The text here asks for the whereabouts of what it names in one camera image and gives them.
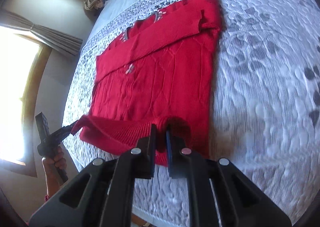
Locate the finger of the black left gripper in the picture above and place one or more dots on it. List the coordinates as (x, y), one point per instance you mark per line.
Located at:
(66, 130)

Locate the person's left hand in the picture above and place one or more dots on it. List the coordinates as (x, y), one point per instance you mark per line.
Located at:
(51, 167)

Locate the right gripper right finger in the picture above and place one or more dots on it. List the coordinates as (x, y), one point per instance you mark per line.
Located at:
(175, 158)

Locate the red knit sweater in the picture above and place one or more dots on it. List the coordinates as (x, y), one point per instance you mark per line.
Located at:
(157, 73)

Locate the grey quilted bedspread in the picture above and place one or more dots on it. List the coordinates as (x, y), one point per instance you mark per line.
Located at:
(265, 110)

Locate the grey window curtain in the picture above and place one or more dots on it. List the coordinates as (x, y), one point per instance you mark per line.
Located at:
(65, 44)

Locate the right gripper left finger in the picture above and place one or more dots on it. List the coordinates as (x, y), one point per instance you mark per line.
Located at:
(146, 158)

